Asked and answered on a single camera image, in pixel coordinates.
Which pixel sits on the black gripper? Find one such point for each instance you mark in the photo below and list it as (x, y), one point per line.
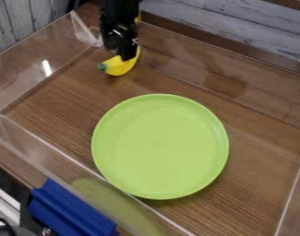
(118, 15)

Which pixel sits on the yellow toy banana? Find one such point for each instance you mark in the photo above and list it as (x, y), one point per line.
(116, 67)

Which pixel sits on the green round plate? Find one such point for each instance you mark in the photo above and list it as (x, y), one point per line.
(159, 146)

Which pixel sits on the yellow labelled tin can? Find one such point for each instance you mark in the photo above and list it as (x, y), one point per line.
(136, 19)

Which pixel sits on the blue plastic clamp block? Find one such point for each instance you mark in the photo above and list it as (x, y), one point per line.
(65, 214)

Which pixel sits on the clear acrylic enclosure wall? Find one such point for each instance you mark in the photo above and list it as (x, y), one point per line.
(55, 95)

